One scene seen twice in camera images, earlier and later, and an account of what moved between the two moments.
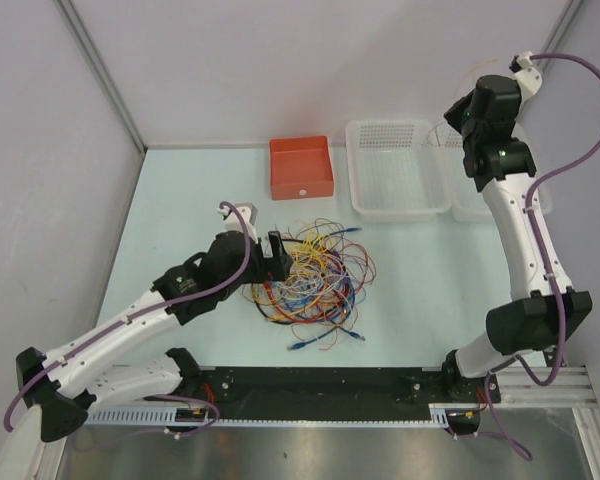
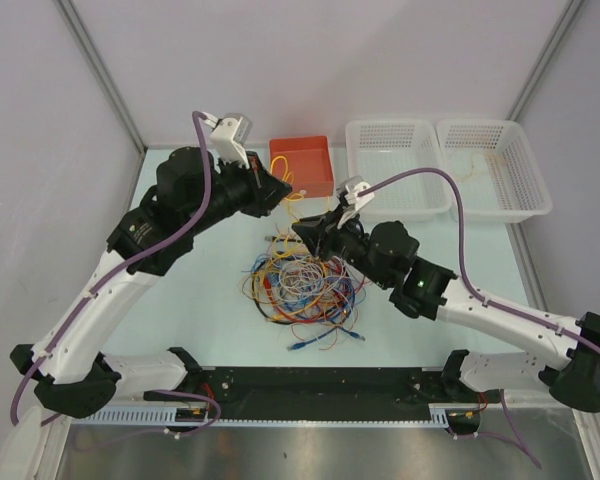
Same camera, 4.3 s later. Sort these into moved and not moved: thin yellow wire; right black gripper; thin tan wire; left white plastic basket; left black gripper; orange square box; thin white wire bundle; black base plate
Moved: right black gripper; thin yellow wire; left black gripper; thin tan wire
Not moved: black base plate; thin white wire bundle; left white plastic basket; orange square box
